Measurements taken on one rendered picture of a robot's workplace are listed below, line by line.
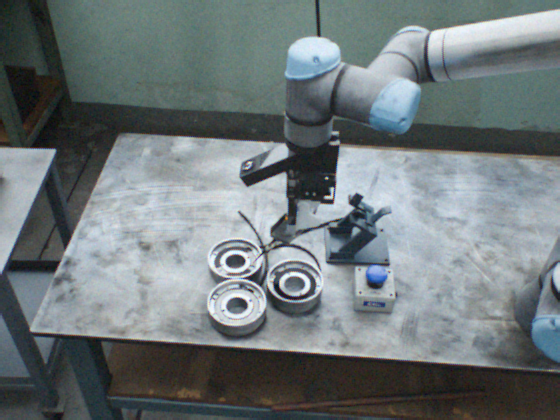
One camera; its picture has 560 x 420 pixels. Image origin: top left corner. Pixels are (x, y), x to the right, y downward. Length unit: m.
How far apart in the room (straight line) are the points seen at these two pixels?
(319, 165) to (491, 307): 0.45
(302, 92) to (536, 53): 0.32
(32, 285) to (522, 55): 1.60
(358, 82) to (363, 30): 1.76
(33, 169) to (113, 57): 1.22
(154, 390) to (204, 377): 0.11
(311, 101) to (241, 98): 1.93
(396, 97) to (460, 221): 0.57
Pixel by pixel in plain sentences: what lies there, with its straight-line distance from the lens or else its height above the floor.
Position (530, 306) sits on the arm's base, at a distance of 1.18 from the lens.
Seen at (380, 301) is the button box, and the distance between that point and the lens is 1.12.
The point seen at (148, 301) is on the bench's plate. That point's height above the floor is 0.80.
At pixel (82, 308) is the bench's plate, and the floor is 0.80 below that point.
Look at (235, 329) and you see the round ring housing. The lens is 1.07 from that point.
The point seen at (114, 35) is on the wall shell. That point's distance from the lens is 2.78.
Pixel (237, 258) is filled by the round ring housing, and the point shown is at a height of 0.82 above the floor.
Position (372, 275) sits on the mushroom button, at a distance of 1.11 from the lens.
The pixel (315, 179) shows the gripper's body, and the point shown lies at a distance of 0.98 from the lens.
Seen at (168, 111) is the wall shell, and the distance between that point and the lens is 2.91.
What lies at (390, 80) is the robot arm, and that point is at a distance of 0.86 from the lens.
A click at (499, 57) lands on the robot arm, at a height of 1.29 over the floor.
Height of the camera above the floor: 1.70
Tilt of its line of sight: 43 degrees down
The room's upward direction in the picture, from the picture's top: 2 degrees clockwise
